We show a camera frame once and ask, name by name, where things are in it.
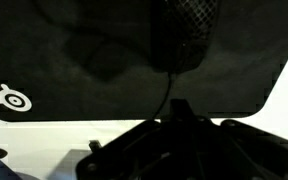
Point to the black computer mouse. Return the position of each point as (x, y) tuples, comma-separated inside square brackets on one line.
[(181, 33)]

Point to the black mouse pad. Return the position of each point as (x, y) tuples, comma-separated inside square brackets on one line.
[(91, 60)]

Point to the white desk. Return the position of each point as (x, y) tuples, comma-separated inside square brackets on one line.
[(49, 151)]

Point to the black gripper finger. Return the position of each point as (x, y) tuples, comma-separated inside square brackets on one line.
[(180, 109)]

